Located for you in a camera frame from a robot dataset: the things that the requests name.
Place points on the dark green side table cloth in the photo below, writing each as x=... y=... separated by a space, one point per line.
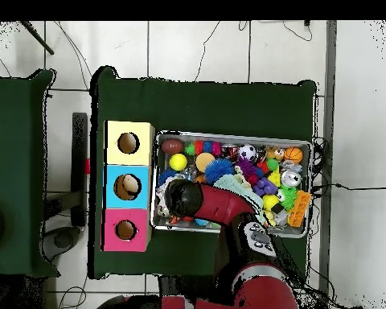
x=13 y=145

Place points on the green spiky toy with eyes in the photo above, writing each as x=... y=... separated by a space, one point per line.
x=288 y=197

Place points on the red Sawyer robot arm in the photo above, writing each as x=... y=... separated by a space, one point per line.
x=222 y=202

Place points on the large blue spiky ball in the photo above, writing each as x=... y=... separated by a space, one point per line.
x=218 y=170

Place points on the orange plastic toy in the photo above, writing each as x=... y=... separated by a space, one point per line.
x=299 y=209

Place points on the light blue knitted cloth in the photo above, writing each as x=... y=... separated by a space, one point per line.
x=231 y=185

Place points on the purple plastic block toy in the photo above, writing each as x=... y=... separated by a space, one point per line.
x=265 y=186

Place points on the small blue spiky ball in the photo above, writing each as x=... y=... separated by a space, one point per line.
x=165 y=177

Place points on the brown toy football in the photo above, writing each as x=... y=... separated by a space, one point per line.
x=172 y=146

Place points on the shallow clear mesh bin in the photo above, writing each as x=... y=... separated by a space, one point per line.
x=260 y=139

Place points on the black and white soccer ball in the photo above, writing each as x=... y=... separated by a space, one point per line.
x=247 y=153

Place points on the yellow ball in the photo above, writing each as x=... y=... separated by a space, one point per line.
x=178 y=162

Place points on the black panel stand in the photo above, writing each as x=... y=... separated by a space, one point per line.
x=79 y=167

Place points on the black tripod leg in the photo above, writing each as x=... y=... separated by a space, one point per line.
x=37 y=38

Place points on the orange toy basketball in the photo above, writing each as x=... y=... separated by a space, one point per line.
x=293 y=155

